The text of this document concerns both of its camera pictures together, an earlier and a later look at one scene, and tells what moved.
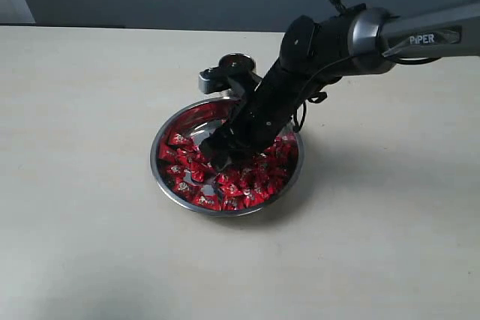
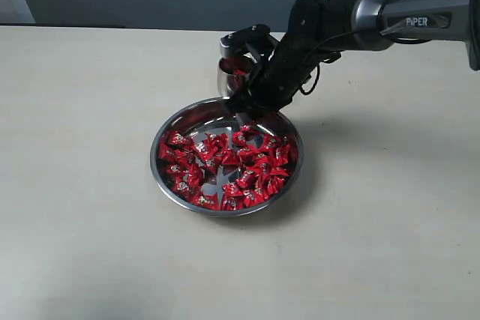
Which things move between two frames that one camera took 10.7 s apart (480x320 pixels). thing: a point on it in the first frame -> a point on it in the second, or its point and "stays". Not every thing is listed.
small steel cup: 235,70 stays
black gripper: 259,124 -> 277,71
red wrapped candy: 177,139 stays
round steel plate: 186,177 stays
